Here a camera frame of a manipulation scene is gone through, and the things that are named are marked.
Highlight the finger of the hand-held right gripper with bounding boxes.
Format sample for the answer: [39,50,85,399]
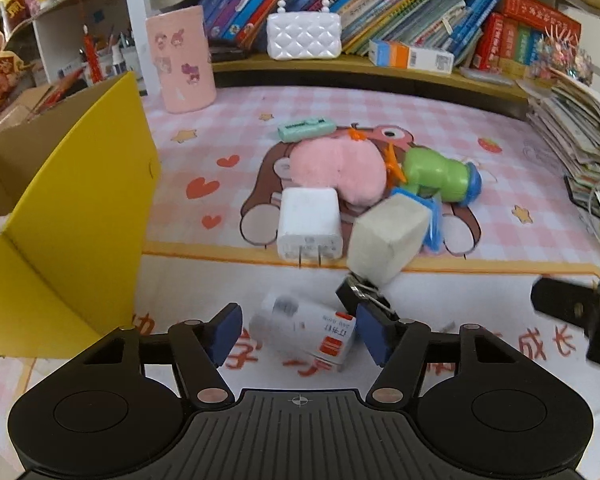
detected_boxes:
[530,277,600,373]

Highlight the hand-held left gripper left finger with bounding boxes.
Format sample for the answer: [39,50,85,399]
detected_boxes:
[80,302,244,409]

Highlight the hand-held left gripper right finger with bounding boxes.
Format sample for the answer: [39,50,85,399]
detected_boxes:
[356,302,520,408]

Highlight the white medicine bottle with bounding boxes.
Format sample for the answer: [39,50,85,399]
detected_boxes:
[250,292,357,374]

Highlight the white wall charger plug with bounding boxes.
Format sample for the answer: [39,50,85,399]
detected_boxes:
[276,187,344,266]

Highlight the yellow cardboard box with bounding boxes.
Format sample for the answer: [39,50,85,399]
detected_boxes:
[0,71,162,359]

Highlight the black binder clip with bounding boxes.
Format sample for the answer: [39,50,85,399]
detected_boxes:
[335,272,399,322]

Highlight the pink checked cartoon desk mat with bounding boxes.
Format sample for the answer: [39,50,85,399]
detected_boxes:
[0,85,600,480]

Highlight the grey sponge block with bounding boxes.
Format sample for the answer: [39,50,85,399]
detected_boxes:
[347,194,433,286]

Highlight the blue plastic packet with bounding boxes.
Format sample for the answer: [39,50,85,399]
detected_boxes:
[392,187,444,254]

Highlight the orange hair clip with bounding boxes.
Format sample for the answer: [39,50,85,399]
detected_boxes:
[381,142,409,186]

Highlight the green toy bottle blue cap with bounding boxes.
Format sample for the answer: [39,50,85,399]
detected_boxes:
[402,147,483,206]

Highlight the pink plush toy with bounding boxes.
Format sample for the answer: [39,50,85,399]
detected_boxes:
[287,136,389,209]

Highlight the stack of papers and booklets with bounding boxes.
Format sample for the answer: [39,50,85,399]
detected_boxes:
[517,67,600,187]

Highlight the mint green stapler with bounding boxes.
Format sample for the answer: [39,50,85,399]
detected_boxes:
[278,116,337,142]

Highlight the colourful paper ornaments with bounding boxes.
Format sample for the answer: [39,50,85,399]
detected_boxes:
[542,25,597,87]

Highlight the wooden shelf board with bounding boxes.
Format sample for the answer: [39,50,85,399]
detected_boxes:
[211,52,531,102]

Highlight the pink cylindrical holder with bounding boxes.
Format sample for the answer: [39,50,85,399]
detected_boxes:
[145,5,217,114]

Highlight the orange blue white carton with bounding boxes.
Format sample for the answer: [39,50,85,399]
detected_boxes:
[368,39,455,76]

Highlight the thick red book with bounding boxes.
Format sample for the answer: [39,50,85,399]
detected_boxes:
[500,0,582,37]

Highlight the row of colourful books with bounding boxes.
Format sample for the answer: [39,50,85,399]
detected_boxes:
[200,0,548,79]

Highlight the white shelf unit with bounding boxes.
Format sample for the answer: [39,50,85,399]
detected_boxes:
[32,0,147,92]

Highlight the white quilted pearl-handle handbag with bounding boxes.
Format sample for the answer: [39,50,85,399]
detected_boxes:
[266,0,342,61]

